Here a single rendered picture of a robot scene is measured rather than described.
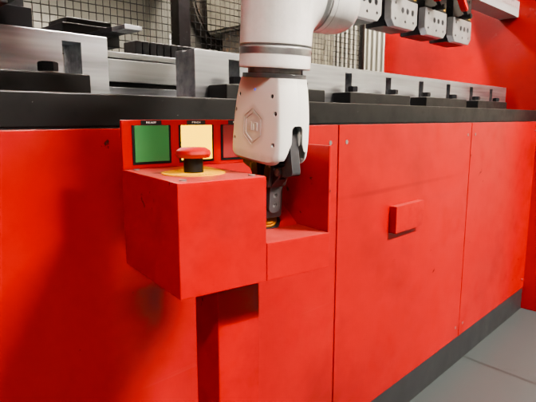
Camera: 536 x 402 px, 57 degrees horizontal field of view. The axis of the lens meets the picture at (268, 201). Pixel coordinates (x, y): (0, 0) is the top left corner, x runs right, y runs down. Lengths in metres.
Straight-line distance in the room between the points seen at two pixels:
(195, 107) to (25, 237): 0.32
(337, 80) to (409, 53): 1.38
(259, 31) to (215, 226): 0.22
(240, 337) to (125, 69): 0.72
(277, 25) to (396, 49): 2.14
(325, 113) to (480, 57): 1.52
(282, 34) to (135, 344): 0.51
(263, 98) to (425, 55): 2.07
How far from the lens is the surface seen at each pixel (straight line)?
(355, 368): 1.32
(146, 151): 0.64
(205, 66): 0.98
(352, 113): 1.14
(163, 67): 1.23
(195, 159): 0.56
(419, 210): 1.41
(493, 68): 2.48
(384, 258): 1.33
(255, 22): 0.57
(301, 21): 0.58
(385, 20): 1.51
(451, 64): 2.55
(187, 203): 0.50
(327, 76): 1.26
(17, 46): 0.81
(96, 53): 0.86
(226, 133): 0.69
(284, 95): 0.56
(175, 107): 0.79
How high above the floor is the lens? 0.84
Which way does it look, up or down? 9 degrees down
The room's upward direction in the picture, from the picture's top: straight up
